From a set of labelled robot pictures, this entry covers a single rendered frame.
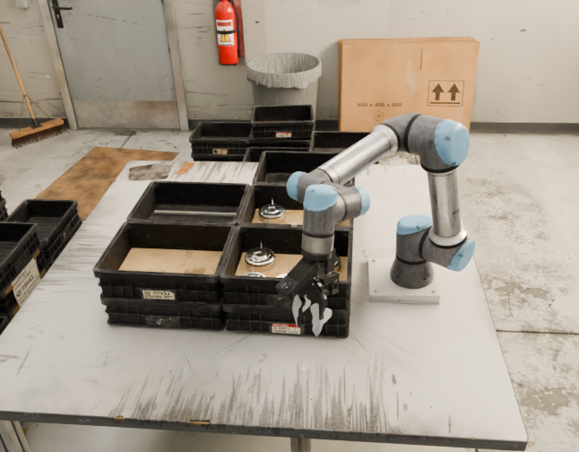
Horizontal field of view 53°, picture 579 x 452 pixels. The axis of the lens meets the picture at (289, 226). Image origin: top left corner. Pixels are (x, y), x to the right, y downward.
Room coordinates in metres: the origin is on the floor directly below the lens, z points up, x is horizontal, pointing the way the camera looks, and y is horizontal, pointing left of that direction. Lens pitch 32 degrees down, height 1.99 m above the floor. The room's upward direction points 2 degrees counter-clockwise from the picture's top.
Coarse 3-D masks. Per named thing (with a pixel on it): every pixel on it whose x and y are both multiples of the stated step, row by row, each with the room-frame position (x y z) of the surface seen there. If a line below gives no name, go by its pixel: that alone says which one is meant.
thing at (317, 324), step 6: (312, 306) 1.07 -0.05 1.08; (318, 306) 1.06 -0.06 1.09; (312, 312) 1.07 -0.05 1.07; (318, 312) 1.05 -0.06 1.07; (324, 312) 1.08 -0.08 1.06; (330, 312) 1.09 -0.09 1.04; (318, 318) 1.05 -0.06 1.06; (324, 318) 1.07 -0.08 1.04; (318, 324) 1.05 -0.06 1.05; (312, 330) 1.05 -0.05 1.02; (318, 330) 1.05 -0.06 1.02
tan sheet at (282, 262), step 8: (280, 256) 1.63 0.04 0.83; (288, 256) 1.63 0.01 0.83; (296, 256) 1.63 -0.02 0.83; (344, 256) 1.62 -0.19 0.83; (240, 264) 1.60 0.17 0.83; (280, 264) 1.59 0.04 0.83; (288, 264) 1.59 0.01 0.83; (296, 264) 1.59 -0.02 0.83; (344, 264) 1.58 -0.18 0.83; (240, 272) 1.55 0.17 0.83; (248, 272) 1.55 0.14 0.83; (264, 272) 1.55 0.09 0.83; (272, 272) 1.55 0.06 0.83; (280, 272) 1.55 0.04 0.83; (288, 272) 1.55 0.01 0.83; (344, 272) 1.54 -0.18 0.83; (344, 280) 1.49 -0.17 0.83
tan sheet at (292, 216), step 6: (288, 210) 1.95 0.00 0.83; (294, 210) 1.94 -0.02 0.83; (300, 210) 1.94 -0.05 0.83; (288, 216) 1.90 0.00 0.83; (294, 216) 1.90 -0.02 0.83; (300, 216) 1.90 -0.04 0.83; (258, 222) 1.86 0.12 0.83; (282, 222) 1.85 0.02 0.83; (288, 222) 1.85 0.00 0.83; (294, 222) 1.85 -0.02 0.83; (300, 222) 1.85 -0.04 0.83; (342, 222) 1.84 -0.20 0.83; (348, 222) 1.84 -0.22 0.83
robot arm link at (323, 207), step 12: (312, 192) 1.14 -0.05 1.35; (324, 192) 1.14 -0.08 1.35; (336, 192) 1.16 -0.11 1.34; (312, 204) 1.13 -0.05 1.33; (324, 204) 1.13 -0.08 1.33; (336, 204) 1.15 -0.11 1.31; (312, 216) 1.12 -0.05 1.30; (324, 216) 1.12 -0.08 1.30; (336, 216) 1.14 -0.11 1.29; (312, 228) 1.12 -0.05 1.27; (324, 228) 1.11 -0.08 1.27
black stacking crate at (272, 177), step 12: (264, 156) 2.24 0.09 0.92; (276, 156) 2.27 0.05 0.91; (288, 156) 2.26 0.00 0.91; (300, 156) 2.25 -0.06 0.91; (312, 156) 2.25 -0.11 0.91; (324, 156) 2.24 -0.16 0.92; (264, 168) 2.23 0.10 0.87; (276, 168) 2.27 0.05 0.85; (288, 168) 2.26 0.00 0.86; (300, 168) 2.25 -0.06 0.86; (312, 168) 2.25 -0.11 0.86; (264, 180) 2.20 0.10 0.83; (276, 180) 2.20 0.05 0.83
